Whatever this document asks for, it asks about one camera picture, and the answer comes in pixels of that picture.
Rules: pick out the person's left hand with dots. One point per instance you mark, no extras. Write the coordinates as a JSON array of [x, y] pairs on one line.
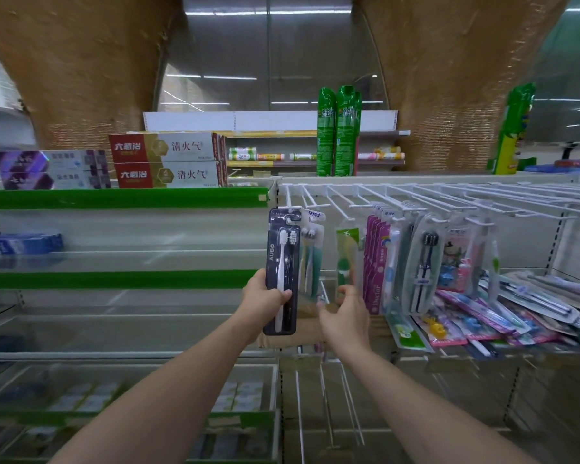
[[263, 304]]

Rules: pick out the person's right hand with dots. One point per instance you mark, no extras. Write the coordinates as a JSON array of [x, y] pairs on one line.
[[345, 323]]

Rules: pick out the teal twin toothbrush pack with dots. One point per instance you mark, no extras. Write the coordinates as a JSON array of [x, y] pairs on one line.
[[311, 265]]

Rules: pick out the green label toothbrush pack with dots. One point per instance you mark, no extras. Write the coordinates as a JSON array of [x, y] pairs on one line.
[[345, 256]]

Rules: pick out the pink label toothbrush pack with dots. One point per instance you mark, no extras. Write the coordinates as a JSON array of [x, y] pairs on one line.
[[366, 256], [382, 265], [371, 256]]

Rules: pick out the kids toothbrush pack yellow toy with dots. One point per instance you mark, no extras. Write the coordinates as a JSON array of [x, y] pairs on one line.
[[437, 329]]

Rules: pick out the oval twin black toothbrush pack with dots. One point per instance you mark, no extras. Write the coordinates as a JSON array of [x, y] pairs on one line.
[[425, 265]]

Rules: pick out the clear pink-topped toothbrush pack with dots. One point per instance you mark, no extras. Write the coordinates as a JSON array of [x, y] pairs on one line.
[[481, 256]]

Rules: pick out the clear green toothbrush pack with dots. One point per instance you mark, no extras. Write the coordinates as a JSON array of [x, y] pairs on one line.
[[494, 265]]

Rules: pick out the pile of toothbrush packs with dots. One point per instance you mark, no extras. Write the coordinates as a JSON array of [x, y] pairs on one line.
[[512, 309]]

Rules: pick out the person's left forearm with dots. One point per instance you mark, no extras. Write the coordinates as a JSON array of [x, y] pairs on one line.
[[154, 405]]

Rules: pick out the person's right forearm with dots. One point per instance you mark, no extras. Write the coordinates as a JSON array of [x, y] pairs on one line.
[[430, 415]]

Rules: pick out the white shelf unit yellow strips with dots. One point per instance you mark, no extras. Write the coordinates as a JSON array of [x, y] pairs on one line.
[[188, 120]]

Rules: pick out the brown cardboard tray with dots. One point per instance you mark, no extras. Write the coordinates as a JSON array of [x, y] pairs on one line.
[[295, 338]]

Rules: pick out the red white toothpaste box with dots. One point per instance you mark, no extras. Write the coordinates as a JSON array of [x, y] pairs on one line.
[[224, 173], [174, 147], [179, 174], [222, 147]]

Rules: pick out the row of colourful wrap rolls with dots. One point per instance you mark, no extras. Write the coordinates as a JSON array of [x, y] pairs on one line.
[[382, 156]]

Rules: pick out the tall green spray can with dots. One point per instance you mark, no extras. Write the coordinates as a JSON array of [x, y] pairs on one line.
[[346, 135], [326, 135]]

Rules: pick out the green spray can red side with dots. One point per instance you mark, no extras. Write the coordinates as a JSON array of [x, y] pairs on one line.
[[358, 140]]

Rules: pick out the blue product box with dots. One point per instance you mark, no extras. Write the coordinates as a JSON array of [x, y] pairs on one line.
[[19, 243]]

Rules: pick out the green yellow spray can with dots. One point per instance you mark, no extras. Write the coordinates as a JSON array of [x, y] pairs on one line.
[[512, 130]]

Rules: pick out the row of colourful boxes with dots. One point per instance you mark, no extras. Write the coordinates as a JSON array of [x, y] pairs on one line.
[[560, 168]]

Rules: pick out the woven brown column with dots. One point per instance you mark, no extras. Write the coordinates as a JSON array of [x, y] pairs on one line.
[[454, 62], [87, 62]]

